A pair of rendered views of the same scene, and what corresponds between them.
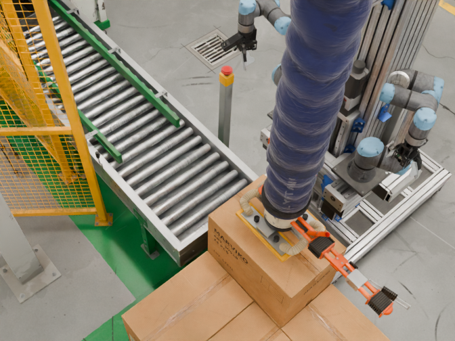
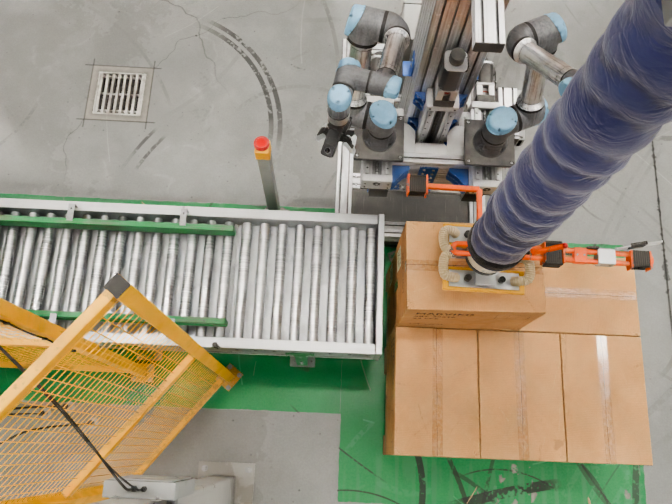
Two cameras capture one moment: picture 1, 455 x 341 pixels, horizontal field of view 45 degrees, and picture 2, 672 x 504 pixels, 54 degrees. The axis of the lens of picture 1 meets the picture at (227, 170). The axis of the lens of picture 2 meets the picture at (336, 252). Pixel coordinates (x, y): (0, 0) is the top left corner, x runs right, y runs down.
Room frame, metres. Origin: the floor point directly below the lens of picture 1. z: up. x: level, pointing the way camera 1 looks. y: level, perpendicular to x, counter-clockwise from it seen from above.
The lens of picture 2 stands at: (1.27, 0.75, 3.69)
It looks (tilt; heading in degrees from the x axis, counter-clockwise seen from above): 73 degrees down; 312
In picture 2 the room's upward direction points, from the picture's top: 5 degrees clockwise
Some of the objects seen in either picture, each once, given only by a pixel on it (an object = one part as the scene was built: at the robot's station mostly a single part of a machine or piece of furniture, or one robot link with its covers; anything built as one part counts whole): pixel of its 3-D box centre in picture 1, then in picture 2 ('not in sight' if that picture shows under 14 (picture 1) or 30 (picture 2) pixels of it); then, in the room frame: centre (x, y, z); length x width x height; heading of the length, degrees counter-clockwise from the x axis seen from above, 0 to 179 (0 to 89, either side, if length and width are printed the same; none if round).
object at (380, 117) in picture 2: not in sight; (380, 118); (2.07, -0.36, 1.20); 0.13 x 0.12 x 0.14; 32
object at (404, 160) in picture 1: (408, 149); not in sight; (1.37, -0.72, 1.66); 0.09 x 0.08 x 0.12; 134
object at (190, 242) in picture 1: (224, 217); (379, 283); (1.64, 0.00, 0.58); 0.70 x 0.03 x 0.06; 134
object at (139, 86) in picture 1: (114, 55); (73, 216); (2.93, 0.87, 0.60); 1.60 x 0.10 x 0.09; 44
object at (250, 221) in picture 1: (266, 230); (484, 279); (1.30, -0.20, 1.08); 0.34 x 0.10 x 0.05; 43
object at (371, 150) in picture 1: (370, 152); (501, 124); (1.71, -0.71, 1.20); 0.13 x 0.12 x 0.14; 70
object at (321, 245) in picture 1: (321, 245); (552, 254); (1.18, -0.44, 1.18); 0.10 x 0.08 x 0.06; 133
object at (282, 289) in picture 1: (272, 249); (465, 277); (1.37, -0.27, 0.74); 0.60 x 0.40 x 0.40; 45
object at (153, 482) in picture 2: not in sight; (152, 485); (1.55, 1.18, 1.62); 0.20 x 0.05 x 0.30; 44
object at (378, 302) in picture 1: (379, 303); (638, 261); (0.92, -0.68, 1.18); 0.08 x 0.07 x 0.05; 43
